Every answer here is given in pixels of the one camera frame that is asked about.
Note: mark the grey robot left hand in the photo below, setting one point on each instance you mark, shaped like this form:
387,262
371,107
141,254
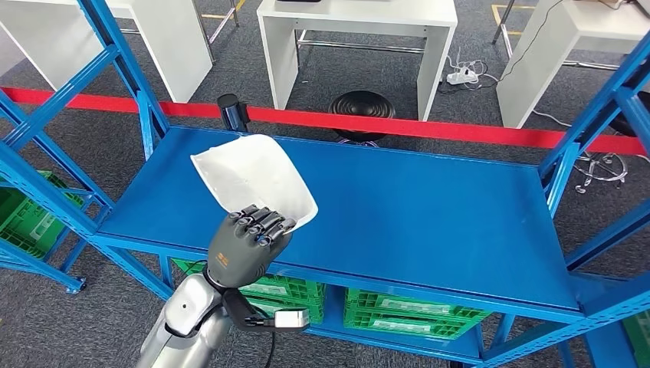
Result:
243,254

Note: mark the white curved plastic part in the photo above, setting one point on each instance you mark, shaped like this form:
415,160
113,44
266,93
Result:
249,172

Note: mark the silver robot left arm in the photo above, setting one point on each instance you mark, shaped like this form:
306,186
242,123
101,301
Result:
188,310

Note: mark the green plastic crate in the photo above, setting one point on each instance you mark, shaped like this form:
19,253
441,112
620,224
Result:
302,311
25,223
406,304
639,338
297,289
401,326

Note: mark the black round stool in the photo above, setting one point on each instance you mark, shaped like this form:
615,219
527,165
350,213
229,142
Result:
361,109

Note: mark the white desk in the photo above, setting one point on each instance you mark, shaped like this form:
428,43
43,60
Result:
538,66
167,51
355,12

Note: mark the yellow floor tape line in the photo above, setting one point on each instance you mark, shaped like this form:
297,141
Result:
495,15
213,17

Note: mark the red barrier belt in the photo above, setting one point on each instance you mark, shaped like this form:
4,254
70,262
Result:
457,129

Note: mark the black keyboard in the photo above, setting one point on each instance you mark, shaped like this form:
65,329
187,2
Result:
299,1

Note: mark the white power strip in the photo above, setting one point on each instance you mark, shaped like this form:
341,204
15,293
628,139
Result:
461,77

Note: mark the office chair chrome base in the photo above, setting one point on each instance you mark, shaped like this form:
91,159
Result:
600,166

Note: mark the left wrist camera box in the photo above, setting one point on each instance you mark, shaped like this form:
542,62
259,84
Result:
292,319

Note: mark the black barrier post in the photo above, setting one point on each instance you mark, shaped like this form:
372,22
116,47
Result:
231,112

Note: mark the chrome table frame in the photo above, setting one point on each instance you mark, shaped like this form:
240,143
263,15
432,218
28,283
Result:
206,35
501,23

